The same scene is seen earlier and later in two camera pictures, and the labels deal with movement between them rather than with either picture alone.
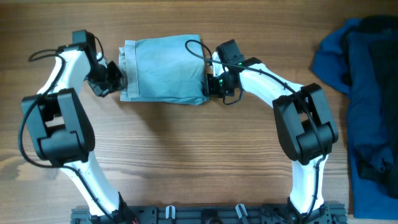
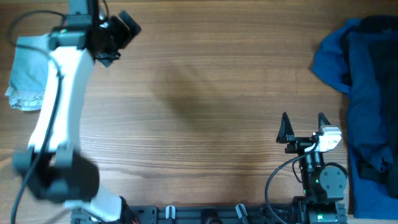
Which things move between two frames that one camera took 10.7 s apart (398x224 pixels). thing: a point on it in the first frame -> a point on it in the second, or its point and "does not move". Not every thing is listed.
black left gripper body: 102,81 -> 117,35
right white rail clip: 238,211 does not move
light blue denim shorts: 169,70 -> 30,71
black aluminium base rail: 331,214 does not move
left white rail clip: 167,211 does not move
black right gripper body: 218,86 -> 299,144
